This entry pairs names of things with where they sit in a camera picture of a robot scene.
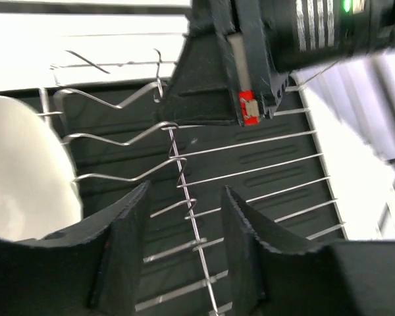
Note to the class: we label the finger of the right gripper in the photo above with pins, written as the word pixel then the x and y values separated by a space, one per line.
pixel 198 93

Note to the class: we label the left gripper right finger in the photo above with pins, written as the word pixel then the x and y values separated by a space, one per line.
pixel 275 272

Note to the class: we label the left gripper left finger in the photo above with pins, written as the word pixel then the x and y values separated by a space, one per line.
pixel 90 268

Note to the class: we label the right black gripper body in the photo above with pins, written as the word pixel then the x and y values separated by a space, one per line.
pixel 262 42

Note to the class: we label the white ribbed bowl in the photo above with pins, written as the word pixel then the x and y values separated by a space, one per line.
pixel 38 194

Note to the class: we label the black drip tray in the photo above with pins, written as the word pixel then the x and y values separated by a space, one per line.
pixel 250 164

